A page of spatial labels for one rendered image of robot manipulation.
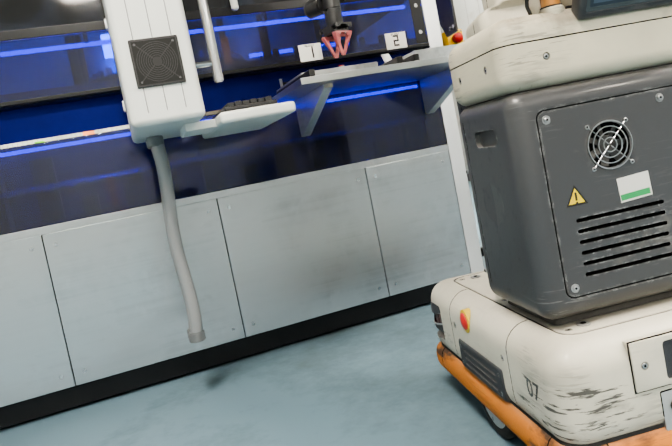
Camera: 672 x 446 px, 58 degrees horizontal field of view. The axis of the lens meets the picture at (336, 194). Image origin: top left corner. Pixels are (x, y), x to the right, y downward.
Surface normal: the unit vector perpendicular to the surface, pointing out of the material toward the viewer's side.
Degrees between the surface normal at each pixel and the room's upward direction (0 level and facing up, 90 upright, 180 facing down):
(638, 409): 90
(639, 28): 90
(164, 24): 90
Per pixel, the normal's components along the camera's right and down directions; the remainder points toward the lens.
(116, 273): 0.32, 0.00
